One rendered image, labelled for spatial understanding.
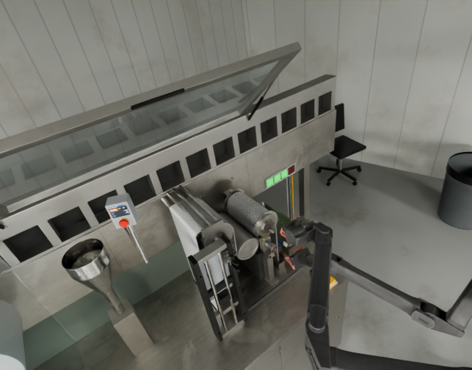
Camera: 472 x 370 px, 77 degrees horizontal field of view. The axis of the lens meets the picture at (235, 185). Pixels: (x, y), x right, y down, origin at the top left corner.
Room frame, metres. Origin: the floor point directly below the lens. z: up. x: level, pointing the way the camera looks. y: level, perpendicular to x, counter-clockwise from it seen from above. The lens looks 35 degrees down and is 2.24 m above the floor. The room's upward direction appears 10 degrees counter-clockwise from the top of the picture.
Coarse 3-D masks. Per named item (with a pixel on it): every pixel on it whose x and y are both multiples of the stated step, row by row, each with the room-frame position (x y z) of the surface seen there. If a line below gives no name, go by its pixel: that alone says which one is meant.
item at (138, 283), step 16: (160, 256) 1.08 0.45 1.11; (176, 256) 1.12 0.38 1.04; (128, 272) 0.99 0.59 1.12; (144, 272) 1.02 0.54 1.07; (160, 272) 1.06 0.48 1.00; (176, 272) 1.10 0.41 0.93; (112, 288) 0.94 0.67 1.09; (128, 288) 0.98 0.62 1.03; (144, 288) 1.01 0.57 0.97; (80, 304) 0.87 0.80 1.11; (96, 304) 0.90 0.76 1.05; (64, 320) 0.83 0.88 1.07; (80, 320) 0.85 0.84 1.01; (96, 320) 0.88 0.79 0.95; (80, 336) 0.83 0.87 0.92
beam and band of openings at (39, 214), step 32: (288, 96) 1.56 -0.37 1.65; (320, 96) 1.80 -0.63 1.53; (224, 128) 1.34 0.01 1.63; (256, 128) 1.44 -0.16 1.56; (288, 128) 1.57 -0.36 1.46; (160, 160) 1.16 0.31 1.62; (192, 160) 1.31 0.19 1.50; (224, 160) 1.34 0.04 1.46; (64, 192) 0.96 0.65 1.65; (96, 192) 1.01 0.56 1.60; (128, 192) 1.14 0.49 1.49; (160, 192) 1.14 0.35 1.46; (32, 224) 0.89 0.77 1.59; (64, 224) 0.99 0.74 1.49; (96, 224) 0.99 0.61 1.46; (0, 256) 0.87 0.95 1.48; (32, 256) 0.86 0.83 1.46
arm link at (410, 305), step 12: (336, 264) 0.77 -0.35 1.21; (348, 264) 0.77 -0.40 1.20; (348, 276) 0.72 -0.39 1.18; (360, 276) 0.70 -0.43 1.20; (372, 276) 0.70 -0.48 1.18; (372, 288) 0.66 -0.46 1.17; (384, 288) 0.64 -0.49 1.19; (396, 300) 0.60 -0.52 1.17; (408, 300) 0.58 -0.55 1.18; (420, 300) 0.58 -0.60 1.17; (408, 312) 0.55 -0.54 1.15; (420, 312) 0.53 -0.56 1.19; (432, 324) 0.49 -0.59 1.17
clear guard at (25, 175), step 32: (192, 96) 0.95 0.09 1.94; (224, 96) 1.11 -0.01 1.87; (96, 128) 0.78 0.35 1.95; (128, 128) 0.89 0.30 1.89; (160, 128) 1.03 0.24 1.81; (192, 128) 1.24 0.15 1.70; (0, 160) 0.66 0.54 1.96; (32, 160) 0.73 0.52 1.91; (64, 160) 0.83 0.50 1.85; (96, 160) 0.96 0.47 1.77; (0, 192) 0.77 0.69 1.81; (32, 192) 0.89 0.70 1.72
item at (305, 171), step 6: (306, 168) 1.85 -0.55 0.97; (300, 174) 1.87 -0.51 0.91; (306, 174) 1.85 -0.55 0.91; (300, 180) 1.87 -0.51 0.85; (306, 180) 1.85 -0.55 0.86; (300, 186) 1.87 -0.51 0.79; (306, 186) 1.85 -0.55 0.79; (300, 192) 1.87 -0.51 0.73; (306, 192) 1.85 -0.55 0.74; (300, 198) 1.87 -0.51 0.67; (306, 198) 1.85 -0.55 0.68; (300, 204) 1.87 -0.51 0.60; (306, 204) 1.85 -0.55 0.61; (300, 210) 1.87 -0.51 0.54; (306, 210) 1.85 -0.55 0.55; (306, 216) 1.85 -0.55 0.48
